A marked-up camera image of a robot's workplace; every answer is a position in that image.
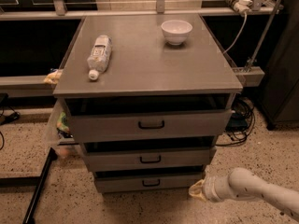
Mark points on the yellow snack bag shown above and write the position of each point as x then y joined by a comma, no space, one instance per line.
53,77

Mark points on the clear plastic storage bin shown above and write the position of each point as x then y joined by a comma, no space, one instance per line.
57,134

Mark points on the grey metal rail frame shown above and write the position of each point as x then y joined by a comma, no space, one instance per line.
39,34

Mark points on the clear plastic water bottle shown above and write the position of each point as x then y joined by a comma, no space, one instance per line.
98,60

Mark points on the dark grey cabinet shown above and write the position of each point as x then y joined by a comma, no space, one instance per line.
278,94

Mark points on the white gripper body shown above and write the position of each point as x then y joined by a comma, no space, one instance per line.
209,188

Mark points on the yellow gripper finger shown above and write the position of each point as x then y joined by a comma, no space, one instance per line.
196,190

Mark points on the white ceramic bowl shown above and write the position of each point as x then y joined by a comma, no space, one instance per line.
175,31

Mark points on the black metal floor frame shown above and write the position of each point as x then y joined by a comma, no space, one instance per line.
37,182

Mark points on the grey drawer cabinet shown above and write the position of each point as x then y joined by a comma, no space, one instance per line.
146,75

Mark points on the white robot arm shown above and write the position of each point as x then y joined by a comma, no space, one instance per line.
243,185

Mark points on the grey drawer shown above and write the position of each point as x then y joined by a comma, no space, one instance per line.
149,159
86,129
135,183

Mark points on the white power strip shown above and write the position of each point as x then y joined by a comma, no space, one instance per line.
239,6

